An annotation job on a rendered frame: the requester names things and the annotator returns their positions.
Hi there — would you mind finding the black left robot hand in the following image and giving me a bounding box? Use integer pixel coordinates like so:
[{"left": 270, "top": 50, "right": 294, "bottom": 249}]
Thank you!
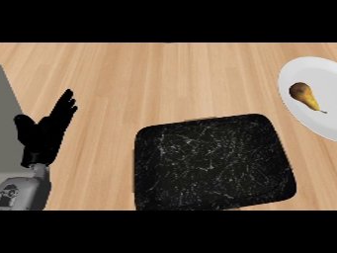
[{"left": 13, "top": 88, "right": 78, "bottom": 169}]

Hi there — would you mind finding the white plate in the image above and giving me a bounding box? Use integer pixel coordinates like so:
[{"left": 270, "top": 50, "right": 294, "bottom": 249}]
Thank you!
[{"left": 278, "top": 55, "right": 337, "bottom": 145}]

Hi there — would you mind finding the black marbled tray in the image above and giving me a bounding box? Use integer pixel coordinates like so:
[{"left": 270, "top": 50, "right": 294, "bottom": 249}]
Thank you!
[{"left": 133, "top": 113, "right": 297, "bottom": 211}]

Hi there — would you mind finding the yellow brown pear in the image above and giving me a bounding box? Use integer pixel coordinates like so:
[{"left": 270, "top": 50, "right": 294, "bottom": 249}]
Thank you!
[{"left": 287, "top": 81, "right": 328, "bottom": 115}]

